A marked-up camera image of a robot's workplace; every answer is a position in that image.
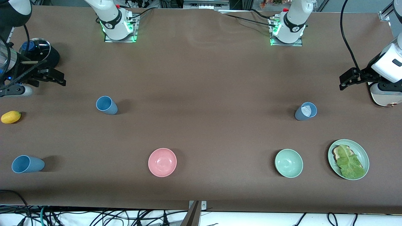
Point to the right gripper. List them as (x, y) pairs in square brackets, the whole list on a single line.
[(27, 74)]

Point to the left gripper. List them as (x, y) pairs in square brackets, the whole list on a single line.
[(364, 76)]

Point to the blue plastic cup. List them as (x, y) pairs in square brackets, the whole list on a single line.
[(31, 164), (299, 115), (105, 103)]

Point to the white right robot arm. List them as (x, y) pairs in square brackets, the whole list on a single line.
[(110, 18)]

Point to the glass lid blue knob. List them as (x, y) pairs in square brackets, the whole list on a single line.
[(37, 51)]

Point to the white rounded appliance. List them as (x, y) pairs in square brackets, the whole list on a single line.
[(384, 99)]

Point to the white crumpled paper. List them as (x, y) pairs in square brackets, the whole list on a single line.
[(306, 110)]

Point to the yellow lemon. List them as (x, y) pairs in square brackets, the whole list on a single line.
[(11, 117)]

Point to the mint green plate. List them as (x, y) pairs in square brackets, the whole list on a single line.
[(362, 153)]

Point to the bread slice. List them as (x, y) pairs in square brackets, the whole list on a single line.
[(336, 153)]

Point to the green lettuce leaf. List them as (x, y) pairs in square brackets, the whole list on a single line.
[(348, 163)]

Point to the mint green bowl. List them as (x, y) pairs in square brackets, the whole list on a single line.
[(289, 163)]

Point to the pink bowl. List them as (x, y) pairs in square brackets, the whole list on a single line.
[(162, 162)]

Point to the grey power strip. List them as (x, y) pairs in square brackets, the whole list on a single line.
[(204, 4)]

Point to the aluminium frame rail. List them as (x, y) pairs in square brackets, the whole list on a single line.
[(384, 15)]

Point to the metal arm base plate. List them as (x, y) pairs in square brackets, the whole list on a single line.
[(285, 44), (121, 40)]

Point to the metal table bracket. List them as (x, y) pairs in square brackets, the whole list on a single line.
[(204, 205)]

